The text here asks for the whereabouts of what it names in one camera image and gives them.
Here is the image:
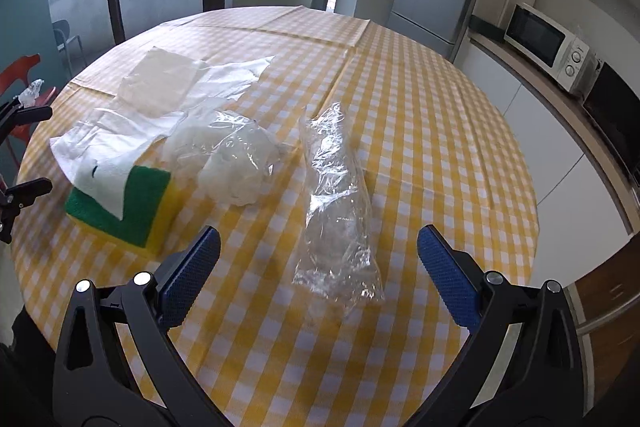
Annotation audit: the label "crumpled clear plastic bag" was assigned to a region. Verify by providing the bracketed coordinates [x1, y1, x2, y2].
[160, 109, 293, 208]

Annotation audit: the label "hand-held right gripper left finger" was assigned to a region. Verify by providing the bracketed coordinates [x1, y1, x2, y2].
[52, 227, 236, 427]

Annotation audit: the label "white microwave with dials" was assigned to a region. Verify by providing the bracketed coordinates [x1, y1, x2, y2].
[504, 3, 592, 96]

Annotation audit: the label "brown wooden cabinet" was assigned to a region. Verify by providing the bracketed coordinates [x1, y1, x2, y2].
[570, 252, 640, 339]

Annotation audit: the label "red stool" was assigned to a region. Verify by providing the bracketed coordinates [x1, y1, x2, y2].
[0, 54, 58, 148]

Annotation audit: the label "yellow checkered tablecloth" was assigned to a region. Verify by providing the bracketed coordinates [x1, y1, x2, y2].
[10, 6, 538, 427]

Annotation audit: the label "white lower cabinets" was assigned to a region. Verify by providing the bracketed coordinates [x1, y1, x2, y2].
[459, 42, 640, 333]

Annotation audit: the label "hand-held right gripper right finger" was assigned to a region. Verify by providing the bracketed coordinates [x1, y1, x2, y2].
[415, 224, 586, 427]

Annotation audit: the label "person's black clothing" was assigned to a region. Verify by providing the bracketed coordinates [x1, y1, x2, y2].
[0, 307, 57, 427]

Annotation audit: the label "long clear plastic bag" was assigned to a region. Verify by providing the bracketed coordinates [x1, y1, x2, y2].
[292, 102, 386, 308]

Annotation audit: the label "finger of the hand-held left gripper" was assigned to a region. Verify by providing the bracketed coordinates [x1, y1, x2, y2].
[0, 178, 53, 244]
[0, 103, 53, 142]

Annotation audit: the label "black microwave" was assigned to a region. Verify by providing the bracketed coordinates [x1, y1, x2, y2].
[582, 61, 640, 188]

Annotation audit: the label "green yellow sponge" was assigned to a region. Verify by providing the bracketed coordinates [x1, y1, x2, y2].
[65, 165, 173, 258]

